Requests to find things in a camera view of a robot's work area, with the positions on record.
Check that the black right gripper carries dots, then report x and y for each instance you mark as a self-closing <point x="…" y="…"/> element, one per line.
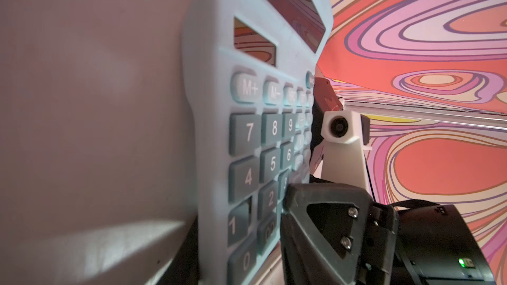
<point x="323" y="231"/>

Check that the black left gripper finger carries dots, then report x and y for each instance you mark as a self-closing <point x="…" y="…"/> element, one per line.
<point x="184" y="268"/>

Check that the teal calculator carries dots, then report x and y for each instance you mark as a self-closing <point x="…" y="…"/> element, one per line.
<point x="249" y="68"/>

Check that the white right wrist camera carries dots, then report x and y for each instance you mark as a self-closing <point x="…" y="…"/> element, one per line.
<point x="346" y="135"/>

